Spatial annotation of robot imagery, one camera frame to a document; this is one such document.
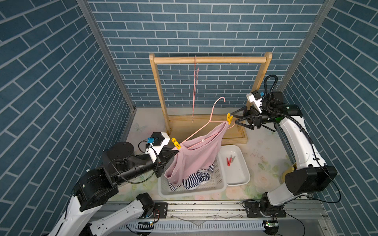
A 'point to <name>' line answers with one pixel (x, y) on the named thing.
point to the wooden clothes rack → (182, 128)
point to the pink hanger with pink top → (205, 150)
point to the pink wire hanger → (196, 75)
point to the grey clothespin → (232, 159)
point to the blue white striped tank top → (196, 180)
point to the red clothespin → (229, 161)
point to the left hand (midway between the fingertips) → (181, 151)
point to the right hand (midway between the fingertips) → (236, 121)
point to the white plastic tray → (236, 168)
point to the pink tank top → (175, 173)
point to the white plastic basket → (217, 182)
